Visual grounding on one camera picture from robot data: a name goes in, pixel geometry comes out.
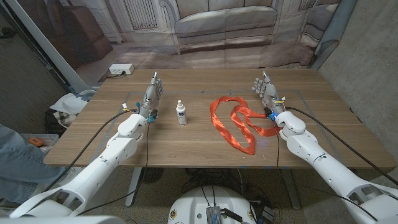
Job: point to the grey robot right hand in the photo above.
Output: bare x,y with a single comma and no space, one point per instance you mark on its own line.
270,93

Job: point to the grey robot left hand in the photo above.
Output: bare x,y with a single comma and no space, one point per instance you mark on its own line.
151,96

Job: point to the orange satin ribbon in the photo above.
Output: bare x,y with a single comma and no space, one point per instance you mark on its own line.
242,109

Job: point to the white alcohol spray bottle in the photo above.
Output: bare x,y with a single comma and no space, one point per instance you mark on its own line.
182,115

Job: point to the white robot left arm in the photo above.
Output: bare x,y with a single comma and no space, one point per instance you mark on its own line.
118,149

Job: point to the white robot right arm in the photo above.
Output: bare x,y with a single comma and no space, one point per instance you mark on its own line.
314,155

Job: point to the orange hand tool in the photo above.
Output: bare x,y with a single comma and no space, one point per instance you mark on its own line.
35,142

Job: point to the white power strip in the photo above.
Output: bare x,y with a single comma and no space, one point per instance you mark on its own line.
120,68

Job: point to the printed sofa room backdrop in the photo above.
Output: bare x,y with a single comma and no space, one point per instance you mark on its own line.
217,46

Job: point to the dark round floor fan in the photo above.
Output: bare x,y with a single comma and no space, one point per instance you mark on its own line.
150,175

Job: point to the white crumpled cloth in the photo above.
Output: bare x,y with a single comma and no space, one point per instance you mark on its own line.
70,104

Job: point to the white table leg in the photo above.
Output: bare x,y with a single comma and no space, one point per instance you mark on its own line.
133,186

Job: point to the dark plaid fabric bag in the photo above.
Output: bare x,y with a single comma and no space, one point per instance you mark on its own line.
59,119

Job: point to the blue-grey rolled backdrop edge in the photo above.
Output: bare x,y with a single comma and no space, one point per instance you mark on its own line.
337,25

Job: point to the grey table leg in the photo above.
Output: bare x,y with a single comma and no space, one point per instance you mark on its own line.
292,189

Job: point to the clear plastic bin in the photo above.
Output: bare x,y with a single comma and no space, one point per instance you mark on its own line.
49,140

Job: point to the white robot torso base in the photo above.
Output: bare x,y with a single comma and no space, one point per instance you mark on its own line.
192,205

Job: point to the metal finned module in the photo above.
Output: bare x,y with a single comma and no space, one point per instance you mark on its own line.
213,215

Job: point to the person leg in jeans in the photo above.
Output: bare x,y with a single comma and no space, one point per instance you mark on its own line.
21,165

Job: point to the white robot chest shell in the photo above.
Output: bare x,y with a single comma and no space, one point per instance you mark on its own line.
62,220

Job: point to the white slanted backdrop frame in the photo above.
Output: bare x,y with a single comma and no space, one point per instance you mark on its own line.
40,37

